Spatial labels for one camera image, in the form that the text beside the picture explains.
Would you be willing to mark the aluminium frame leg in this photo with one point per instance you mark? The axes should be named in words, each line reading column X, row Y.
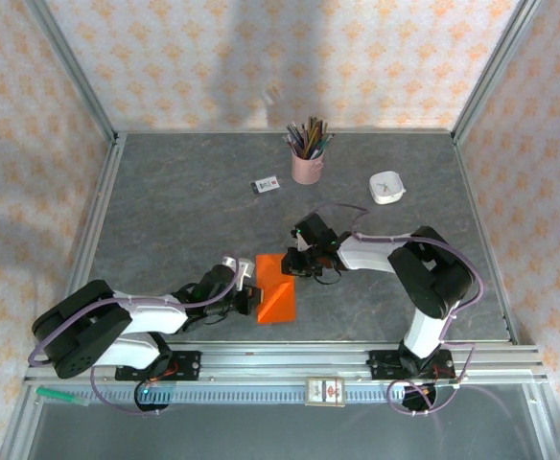
column 546, row 421
column 18, row 426

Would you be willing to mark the brown pencil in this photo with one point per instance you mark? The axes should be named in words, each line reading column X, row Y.
column 312, row 129

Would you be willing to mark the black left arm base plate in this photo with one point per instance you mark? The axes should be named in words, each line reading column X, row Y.
column 189, row 366

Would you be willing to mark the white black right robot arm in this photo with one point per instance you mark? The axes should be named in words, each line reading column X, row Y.
column 371, row 251

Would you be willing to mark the dark grey pen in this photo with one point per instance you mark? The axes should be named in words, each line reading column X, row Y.
column 293, row 136

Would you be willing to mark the wide aluminium base rail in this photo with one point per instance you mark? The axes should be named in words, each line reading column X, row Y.
column 285, row 359

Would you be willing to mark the aluminium table side rail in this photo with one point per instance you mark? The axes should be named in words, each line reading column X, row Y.
column 481, row 230
column 98, row 211

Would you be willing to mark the green marker pen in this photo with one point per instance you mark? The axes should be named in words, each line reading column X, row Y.
column 54, row 394

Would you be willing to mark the white pen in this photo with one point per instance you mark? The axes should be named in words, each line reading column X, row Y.
column 289, row 143

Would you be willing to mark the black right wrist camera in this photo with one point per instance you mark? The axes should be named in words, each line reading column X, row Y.
column 316, row 230

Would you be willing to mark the aluminium frame post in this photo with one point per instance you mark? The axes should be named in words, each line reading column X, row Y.
column 74, row 72
column 493, row 67

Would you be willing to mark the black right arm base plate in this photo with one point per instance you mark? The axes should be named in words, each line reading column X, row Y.
column 380, row 364

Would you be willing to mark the orange paper sheet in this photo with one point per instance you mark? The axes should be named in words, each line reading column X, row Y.
column 280, row 306

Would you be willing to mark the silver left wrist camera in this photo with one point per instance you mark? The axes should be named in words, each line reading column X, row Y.
column 239, row 266

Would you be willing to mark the teal green pen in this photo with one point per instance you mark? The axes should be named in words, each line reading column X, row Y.
column 327, row 142

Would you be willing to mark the pink pen cup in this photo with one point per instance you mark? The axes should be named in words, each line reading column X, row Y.
column 306, row 170

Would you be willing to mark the label tag on rail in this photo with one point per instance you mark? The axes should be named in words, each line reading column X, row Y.
column 325, row 390

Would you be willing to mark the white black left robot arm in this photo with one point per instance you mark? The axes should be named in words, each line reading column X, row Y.
column 150, row 318

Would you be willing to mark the black white printed card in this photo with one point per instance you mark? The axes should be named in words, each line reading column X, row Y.
column 265, row 185

